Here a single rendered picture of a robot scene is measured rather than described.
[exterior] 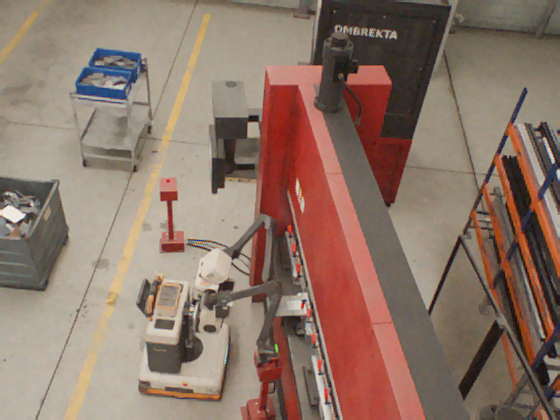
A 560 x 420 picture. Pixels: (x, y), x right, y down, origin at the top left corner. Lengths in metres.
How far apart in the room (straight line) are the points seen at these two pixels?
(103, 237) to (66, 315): 1.01
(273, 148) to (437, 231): 2.85
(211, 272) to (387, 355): 1.80
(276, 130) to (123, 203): 2.75
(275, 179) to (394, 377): 2.44
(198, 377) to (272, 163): 1.76
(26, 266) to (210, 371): 1.90
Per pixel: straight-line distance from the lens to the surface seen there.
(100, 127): 7.29
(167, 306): 4.53
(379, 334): 2.74
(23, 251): 5.60
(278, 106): 4.31
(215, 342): 5.10
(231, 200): 6.73
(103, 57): 7.27
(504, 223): 5.97
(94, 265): 6.12
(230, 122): 4.52
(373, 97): 4.43
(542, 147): 5.89
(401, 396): 2.59
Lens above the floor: 4.43
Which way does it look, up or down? 45 degrees down
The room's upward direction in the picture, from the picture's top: 6 degrees clockwise
